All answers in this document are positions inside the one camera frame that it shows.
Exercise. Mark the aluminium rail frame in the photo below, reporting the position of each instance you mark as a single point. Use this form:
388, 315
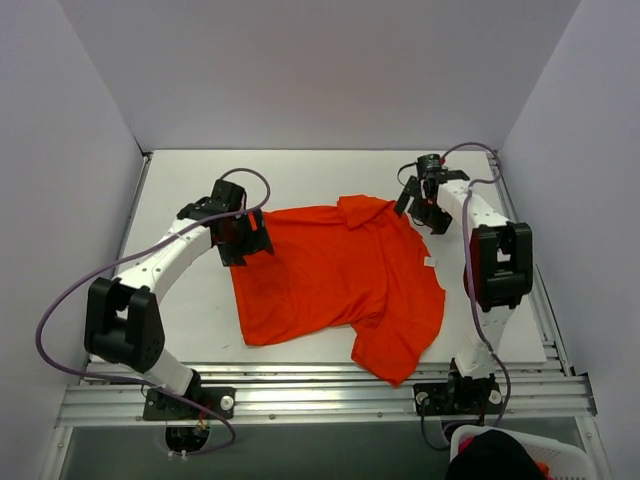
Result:
310, 383

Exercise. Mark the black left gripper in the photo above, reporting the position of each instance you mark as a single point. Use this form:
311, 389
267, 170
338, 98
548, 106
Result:
245, 242

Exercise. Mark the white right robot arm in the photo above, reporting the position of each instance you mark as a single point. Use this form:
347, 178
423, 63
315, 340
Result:
498, 262

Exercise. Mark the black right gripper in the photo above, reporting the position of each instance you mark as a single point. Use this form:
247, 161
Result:
427, 210

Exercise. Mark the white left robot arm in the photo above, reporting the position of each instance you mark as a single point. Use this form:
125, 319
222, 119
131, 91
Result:
123, 319

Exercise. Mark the black garment in basket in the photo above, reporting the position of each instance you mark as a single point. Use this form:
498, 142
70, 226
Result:
493, 455

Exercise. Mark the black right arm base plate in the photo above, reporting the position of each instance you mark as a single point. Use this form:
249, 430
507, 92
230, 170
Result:
458, 396

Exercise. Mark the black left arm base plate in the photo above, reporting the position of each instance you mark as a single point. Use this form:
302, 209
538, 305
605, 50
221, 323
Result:
159, 406

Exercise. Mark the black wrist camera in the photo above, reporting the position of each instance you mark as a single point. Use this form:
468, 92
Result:
429, 164
228, 196

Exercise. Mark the white laundry basket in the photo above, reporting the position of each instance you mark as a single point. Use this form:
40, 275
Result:
557, 460

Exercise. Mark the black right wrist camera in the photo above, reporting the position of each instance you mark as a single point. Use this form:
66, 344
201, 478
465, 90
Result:
429, 164

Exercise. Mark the orange t shirt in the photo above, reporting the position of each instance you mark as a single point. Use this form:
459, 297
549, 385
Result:
355, 263

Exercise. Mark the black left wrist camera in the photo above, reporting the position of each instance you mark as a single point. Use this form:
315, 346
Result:
228, 196

